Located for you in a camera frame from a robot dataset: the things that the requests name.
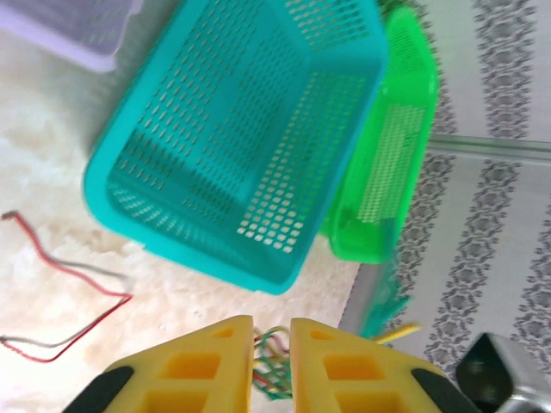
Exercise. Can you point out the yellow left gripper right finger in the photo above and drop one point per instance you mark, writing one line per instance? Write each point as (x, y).
(344, 378)

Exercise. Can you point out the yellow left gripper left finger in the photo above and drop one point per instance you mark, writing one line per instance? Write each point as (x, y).
(193, 378)

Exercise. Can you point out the teal plastic basket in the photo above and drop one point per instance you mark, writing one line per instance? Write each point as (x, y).
(215, 129)

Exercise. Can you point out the green plastic basket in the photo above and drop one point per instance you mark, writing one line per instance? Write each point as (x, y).
(404, 64)

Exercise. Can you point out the lavender plastic basket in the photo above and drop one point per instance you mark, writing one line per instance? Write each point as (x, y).
(64, 26)

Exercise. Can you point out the metal bracket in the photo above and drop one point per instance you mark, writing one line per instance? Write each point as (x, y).
(529, 378)

